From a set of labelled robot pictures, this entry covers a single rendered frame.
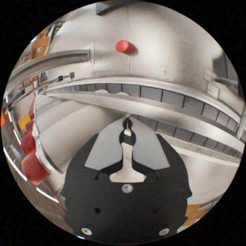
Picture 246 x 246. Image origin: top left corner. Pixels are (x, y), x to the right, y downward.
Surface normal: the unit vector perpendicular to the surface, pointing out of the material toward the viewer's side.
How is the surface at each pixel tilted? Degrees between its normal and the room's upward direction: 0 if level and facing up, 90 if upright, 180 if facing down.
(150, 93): 0
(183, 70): 0
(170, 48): 0
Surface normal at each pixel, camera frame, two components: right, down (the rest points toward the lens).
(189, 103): -0.53, 0.47
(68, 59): 0.85, 0.27
